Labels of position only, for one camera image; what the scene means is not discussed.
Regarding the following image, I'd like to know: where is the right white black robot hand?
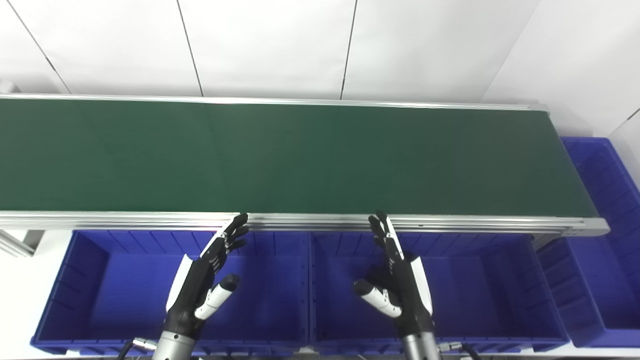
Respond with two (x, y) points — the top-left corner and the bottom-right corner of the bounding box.
(352, 209), (435, 338)

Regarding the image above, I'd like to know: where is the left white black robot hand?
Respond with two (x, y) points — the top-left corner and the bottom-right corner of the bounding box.
(164, 212), (250, 337)

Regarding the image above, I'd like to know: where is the blue plastic bin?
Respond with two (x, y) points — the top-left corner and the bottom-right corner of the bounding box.
(307, 230), (571, 354)
(29, 229), (314, 356)
(537, 136), (640, 349)

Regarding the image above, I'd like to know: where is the green conveyor belt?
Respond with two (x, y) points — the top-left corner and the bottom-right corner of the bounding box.
(0, 93), (611, 239)
(0, 98), (600, 218)

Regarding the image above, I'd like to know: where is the aluminium conveyor leg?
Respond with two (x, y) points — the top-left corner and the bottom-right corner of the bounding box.
(0, 228), (46, 259)

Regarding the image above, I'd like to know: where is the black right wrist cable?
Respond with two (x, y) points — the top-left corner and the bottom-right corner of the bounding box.
(437, 341), (482, 360)

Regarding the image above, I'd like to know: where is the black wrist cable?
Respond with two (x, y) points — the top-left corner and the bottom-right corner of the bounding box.
(117, 337), (161, 360)
(437, 341), (482, 360)

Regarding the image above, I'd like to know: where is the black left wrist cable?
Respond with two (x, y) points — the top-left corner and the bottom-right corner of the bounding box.
(117, 337), (161, 360)

